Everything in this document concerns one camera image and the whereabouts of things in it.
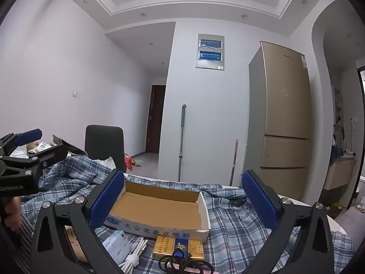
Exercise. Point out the beige bathroom cabinet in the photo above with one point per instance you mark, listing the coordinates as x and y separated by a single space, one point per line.
339 171

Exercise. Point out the dark wooden door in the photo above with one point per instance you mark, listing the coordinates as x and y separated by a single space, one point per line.
155 120

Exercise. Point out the light blue tissue pack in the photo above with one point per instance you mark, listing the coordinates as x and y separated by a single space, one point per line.
117 247

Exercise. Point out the white wipes packet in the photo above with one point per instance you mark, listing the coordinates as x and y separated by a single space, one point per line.
42 147

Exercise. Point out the pink flat strip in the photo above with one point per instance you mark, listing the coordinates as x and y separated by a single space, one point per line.
194 270

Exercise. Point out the white paper roll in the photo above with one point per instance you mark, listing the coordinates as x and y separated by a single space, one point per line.
348 151

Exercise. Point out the blue plaid blanket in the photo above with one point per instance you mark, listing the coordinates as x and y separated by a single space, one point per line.
228 234

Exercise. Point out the grey electrical panel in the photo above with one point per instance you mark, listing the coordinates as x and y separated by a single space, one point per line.
209 62

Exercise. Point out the cardboard box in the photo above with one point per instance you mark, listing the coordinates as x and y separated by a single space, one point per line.
159 205

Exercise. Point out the gold refrigerator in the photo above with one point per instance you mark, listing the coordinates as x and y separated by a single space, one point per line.
282 120

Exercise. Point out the dark grey chair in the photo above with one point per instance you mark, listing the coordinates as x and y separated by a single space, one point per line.
104 142

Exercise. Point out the red floor object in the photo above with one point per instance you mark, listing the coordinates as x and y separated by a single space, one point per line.
129 162

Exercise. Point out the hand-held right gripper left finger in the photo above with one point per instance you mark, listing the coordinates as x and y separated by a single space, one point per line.
107 202

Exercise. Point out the person's left hand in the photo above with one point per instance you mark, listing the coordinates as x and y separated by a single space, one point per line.
12 217

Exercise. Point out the clear plastic bag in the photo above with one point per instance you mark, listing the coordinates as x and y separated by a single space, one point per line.
107 162

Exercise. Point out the wall shelf niche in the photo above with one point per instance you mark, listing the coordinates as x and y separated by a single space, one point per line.
337 105

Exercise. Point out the blue cloth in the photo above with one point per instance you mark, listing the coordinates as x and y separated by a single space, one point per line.
337 151

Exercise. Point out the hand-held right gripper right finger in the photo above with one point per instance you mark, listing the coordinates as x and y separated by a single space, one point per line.
258 202

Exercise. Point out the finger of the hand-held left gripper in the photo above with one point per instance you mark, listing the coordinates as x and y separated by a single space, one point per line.
28 135
51 152

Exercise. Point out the yellow cigarette box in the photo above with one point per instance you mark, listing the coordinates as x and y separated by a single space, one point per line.
164 248

